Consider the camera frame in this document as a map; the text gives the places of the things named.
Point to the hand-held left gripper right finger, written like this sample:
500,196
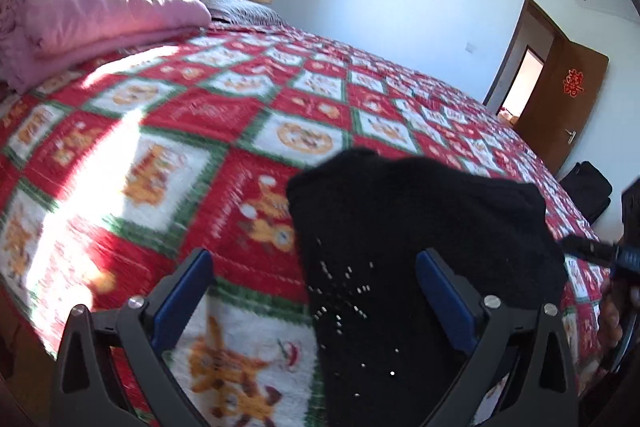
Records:
450,302

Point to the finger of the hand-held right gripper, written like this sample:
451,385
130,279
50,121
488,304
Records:
587,249

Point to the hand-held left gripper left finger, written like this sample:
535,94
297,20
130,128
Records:
182,302

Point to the black pants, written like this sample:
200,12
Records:
400,217

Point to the person's right hand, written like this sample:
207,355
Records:
611,324

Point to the black bag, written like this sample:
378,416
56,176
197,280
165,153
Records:
585,189

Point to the brown wooden door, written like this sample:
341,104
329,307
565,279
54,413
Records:
560,117

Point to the red paper door decoration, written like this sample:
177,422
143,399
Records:
573,82

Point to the red printed blanket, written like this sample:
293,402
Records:
175,117

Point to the grey pillow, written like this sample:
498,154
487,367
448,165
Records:
240,9

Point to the pink folded blanket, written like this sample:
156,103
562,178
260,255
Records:
90,12

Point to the brown door frame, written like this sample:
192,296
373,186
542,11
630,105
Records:
515,37

